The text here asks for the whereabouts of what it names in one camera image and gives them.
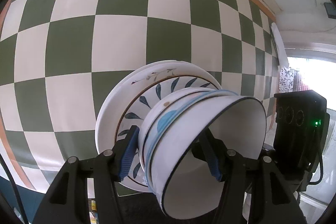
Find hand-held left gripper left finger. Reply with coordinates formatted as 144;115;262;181
33;126;141;224

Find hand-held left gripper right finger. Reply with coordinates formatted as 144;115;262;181
192;130;307;224

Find white plate branch print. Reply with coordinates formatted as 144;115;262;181
95;60;222;161

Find white plate blue leaf print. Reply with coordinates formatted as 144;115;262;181
115;76;213;191

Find white bowl light blue print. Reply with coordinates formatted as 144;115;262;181
143;90;237;188

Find thin black cable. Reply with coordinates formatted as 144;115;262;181
308;132;324;185

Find white bowl dark rim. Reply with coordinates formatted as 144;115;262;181
151;96;268;219

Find patterned white curtain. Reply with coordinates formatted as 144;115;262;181
278;67;302;94

